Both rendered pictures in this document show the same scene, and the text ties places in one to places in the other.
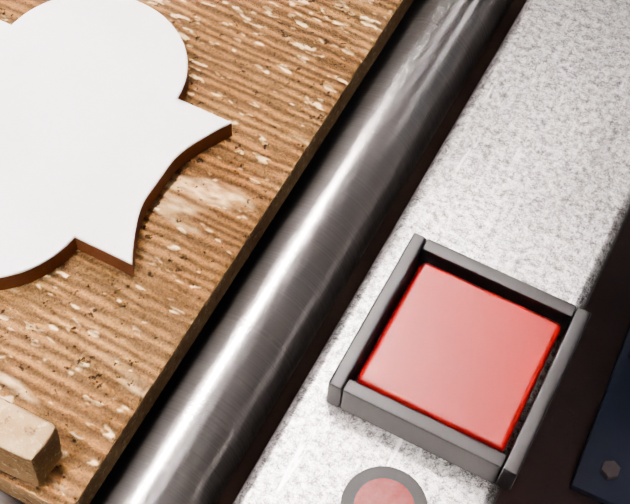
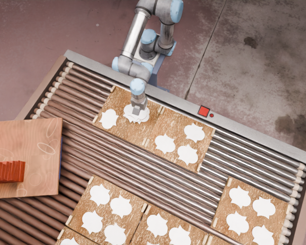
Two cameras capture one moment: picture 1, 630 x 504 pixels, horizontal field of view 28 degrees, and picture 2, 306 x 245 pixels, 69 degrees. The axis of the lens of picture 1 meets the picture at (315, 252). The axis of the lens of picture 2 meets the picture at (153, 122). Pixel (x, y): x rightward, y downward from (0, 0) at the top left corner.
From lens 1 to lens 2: 1.37 m
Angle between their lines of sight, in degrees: 35
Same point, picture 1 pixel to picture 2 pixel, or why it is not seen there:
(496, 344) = (203, 109)
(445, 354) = (204, 112)
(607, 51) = (180, 102)
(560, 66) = (182, 105)
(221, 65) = (187, 123)
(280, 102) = (189, 120)
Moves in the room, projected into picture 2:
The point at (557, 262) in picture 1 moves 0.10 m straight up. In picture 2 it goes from (196, 106) to (198, 101)
